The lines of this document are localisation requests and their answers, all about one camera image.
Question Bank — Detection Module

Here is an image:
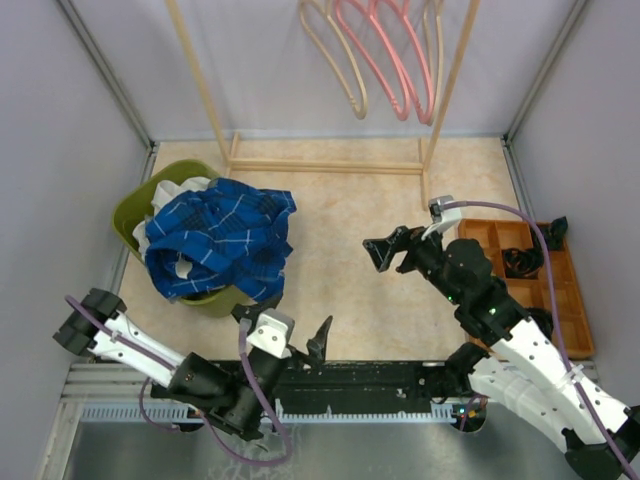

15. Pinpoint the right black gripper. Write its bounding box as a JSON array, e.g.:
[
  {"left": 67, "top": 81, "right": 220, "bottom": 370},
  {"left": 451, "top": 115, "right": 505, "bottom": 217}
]
[{"left": 364, "top": 220, "right": 465, "bottom": 305}]

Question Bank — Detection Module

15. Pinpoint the blue plaid shirt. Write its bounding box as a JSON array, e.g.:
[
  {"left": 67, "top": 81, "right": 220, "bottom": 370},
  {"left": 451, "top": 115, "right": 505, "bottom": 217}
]
[{"left": 144, "top": 177, "right": 297, "bottom": 302}]

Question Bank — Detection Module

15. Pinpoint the light wooden hanger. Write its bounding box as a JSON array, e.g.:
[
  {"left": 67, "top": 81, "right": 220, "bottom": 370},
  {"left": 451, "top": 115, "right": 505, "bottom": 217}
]
[{"left": 422, "top": 0, "right": 444, "bottom": 126}]

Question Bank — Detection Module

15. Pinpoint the pink plastic hanger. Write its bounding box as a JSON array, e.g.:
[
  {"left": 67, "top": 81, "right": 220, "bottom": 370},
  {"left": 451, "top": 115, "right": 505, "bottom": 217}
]
[{"left": 372, "top": 0, "right": 435, "bottom": 126}]

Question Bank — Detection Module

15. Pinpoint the white shirt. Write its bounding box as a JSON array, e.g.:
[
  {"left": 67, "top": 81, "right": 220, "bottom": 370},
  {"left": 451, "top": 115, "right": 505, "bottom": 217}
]
[{"left": 132, "top": 176, "right": 212, "bottom": 280}]

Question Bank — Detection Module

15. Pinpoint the wooden hanger with blue shirt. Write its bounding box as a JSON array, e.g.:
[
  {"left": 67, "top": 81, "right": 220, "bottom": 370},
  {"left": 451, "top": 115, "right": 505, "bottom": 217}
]
[{"left": 297, "top": 0, "right": 369, "bottom": 120}]

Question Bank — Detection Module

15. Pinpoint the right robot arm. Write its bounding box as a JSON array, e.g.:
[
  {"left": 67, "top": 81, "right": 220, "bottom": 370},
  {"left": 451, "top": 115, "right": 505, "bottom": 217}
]
[{"left": 363, "top": 226, "right": 639, "bottom": 479}]

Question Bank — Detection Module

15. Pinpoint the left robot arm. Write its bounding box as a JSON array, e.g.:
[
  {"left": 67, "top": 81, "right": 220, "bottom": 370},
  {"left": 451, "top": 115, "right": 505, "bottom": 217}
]
[{"left": 53, "top": 288, "right": 333, "bottom": 440}]

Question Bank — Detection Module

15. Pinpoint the wooden compartment tray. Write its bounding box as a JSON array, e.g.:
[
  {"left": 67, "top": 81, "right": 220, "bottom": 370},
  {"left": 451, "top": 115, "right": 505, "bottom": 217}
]
[{"left": 457, "top": 219, "right": 595, "bottom": 360}]

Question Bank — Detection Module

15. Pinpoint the dark rolled cloth in tray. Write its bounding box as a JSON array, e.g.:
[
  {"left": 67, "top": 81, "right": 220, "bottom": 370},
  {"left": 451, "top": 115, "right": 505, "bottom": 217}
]
[{"left": 537, "top": 216, "right": 569, "bottom": 251}]

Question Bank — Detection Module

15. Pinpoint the wooden clothes rack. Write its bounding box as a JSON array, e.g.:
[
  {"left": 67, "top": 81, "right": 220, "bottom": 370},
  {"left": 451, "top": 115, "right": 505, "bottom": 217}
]
[{"left": 165, "top": 0, "right": 480, "bottom": 196}]

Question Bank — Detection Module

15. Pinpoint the olive green plastic basket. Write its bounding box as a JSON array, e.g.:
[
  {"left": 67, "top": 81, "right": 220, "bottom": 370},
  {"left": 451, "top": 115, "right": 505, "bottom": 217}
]
[{"left": 112, "top": 159, "right": 248, "bottom": 318}]

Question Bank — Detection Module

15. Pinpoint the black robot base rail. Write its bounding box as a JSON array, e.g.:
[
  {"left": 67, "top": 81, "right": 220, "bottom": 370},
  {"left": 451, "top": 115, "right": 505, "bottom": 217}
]
[{"left": 79, "top": 357, "right": 509, "bottom": 434}]

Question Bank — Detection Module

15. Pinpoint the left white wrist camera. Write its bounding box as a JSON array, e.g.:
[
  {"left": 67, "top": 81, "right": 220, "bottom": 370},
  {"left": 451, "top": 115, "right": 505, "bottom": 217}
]
[{"left": 247, "top": 308, "right": 295, "bottom": 360}]

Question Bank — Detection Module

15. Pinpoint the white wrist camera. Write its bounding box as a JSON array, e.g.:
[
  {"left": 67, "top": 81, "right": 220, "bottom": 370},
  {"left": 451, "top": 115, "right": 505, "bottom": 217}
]
[
  {"left": 247, "top": 308, "right": 295, "bottom": 360},
  {"left": 421, "top": 195, "right": 462, "bottom": 240}
]

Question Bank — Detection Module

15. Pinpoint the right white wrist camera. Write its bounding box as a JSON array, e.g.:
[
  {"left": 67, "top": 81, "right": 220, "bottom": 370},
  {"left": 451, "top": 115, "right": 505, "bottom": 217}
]
[{"left": 421, "top": 195, "right": 462, "bottom": 240}]

